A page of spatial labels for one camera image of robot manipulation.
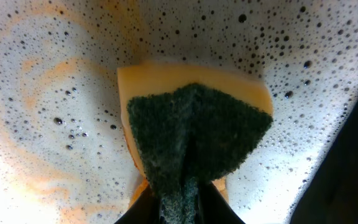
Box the green yellow sponge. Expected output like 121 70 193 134
117 63 273 223

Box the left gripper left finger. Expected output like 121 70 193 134
114 187 160 224

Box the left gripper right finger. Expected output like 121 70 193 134
197 183 245 224

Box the black rectangular soapy tray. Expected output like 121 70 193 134
0 1 358 223

